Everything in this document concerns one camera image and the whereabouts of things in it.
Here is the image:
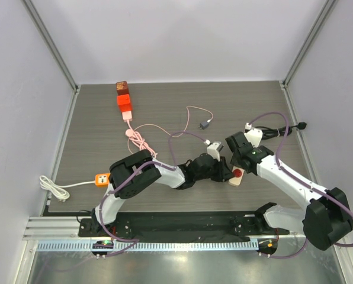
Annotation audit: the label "orange power strip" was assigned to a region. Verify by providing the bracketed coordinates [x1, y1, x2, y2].
[94, 173, 110, 187]

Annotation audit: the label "brown wooden block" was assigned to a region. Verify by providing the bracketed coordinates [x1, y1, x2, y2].
[115, 81, 129, 95]

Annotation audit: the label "red orange block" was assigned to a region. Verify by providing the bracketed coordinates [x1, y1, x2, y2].
[117, 93, 132, 113]

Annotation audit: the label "pink charging cable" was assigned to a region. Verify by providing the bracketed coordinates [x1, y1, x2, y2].
[124, 105, 215, 159]

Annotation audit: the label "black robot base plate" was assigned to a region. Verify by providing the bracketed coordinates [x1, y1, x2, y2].
[77, 211, 290, 256]

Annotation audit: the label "black power strip cord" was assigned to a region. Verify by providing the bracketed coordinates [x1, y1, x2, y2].
[261, 121, 308, 140]

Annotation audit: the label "white slotted cable duct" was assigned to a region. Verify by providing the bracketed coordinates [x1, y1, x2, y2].
[36, 239, 259, 253]

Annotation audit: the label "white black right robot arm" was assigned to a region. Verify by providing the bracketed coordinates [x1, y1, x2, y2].
[226, 132, 353, 251]

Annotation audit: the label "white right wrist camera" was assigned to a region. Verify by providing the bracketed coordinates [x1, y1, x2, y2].
[244, 122, 263, 148]

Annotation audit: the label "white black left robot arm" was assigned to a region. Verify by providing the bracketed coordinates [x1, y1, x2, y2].
[91, 150, 235, 237]

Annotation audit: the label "white power strip cord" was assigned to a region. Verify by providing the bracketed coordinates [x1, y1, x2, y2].
[39, 175, 97, 204]

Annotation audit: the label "beige power strip red sockets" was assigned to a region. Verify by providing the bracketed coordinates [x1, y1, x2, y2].
[228, 167, 245, 187]

